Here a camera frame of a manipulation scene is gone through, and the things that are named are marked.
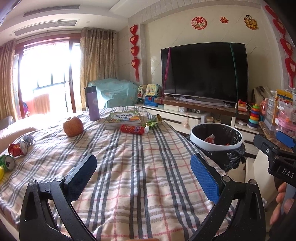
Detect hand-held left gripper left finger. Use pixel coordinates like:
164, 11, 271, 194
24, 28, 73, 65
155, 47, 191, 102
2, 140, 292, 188
19, 153, 97, 241

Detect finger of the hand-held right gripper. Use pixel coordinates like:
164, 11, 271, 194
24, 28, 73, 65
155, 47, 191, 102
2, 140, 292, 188
276, 130, 296, 149
253, 134, 296, 161

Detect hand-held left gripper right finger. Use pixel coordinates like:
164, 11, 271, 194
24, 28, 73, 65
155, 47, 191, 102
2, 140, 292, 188
188, 153, 266, 241

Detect black bin liner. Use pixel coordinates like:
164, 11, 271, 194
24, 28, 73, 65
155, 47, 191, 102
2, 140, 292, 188
193, 124, 245, 173

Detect white trash bin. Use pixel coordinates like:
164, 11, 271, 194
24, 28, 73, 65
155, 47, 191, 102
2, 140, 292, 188
190, 123, 243, 151

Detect person's right hand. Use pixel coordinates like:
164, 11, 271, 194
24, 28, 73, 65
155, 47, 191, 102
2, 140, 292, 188
270, 182, 295, 225

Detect clear plastic storage boxes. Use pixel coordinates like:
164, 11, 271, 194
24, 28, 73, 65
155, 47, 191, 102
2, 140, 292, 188
264, 89, 296, 139

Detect pink plastic toy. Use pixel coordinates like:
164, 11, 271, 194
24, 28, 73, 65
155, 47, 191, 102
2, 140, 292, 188
259, 100, 269, 121

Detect apple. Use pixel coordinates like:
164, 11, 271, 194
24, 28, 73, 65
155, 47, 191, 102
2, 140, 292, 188
63, 116, 84, 137

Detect beige paper bag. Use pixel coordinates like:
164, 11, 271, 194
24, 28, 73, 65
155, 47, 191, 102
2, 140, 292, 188
252, 86, 271, 105

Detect plaid blanket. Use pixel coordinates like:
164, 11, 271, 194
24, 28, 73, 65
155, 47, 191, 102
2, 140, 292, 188
0, 105, 238, 241

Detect silver foil wrapper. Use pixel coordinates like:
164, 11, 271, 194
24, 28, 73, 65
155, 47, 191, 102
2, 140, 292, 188
21, 134, 36, 146

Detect crushed red can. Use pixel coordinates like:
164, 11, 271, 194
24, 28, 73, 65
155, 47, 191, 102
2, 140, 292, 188
8, 142, 28, 157

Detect red snack tube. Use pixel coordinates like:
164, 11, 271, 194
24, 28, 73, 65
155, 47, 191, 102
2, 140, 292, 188
120, 124, 145, 135

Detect purple bottle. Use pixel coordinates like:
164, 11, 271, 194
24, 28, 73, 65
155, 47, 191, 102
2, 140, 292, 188
84, 86, 100, 121

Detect children's book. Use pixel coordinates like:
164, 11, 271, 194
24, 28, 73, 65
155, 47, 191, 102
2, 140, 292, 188
105, 112, 142, 130

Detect crushed green can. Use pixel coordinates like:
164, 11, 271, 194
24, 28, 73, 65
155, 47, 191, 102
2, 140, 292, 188
0, 154, 16, 172

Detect green snack bag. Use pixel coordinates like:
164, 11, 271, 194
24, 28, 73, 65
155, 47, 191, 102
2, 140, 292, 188
143, 114, 162, 133

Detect beige sofa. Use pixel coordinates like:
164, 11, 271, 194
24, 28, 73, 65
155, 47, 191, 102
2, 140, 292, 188
0, 115, 38, 156

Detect orange towel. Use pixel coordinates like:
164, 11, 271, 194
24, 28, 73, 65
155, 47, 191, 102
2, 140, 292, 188
32, 93, 51, 114

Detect teal dust cover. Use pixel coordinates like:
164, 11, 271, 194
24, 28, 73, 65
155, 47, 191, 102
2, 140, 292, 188
87, 78, 141, 109

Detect black television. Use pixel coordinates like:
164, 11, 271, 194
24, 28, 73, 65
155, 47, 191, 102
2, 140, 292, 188
161, 42, 248, 103

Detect yellow toy phone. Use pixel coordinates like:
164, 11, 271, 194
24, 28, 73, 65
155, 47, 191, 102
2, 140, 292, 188
146, 84, 162, 98

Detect beige curtain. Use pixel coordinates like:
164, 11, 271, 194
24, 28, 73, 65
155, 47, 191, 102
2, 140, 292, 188
0, 39, 16, 121
79, 27, 116, 109

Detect round red paper decoration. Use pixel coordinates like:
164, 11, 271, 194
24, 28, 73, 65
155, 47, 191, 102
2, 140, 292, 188
191, 16, 207, 30

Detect rainbow stacking ring toy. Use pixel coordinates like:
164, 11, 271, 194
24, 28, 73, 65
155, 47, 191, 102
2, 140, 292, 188
247, 104, 261, 129

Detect cartoon wall sticker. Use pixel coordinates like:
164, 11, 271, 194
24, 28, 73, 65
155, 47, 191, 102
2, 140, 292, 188
244, 15, 259, 30

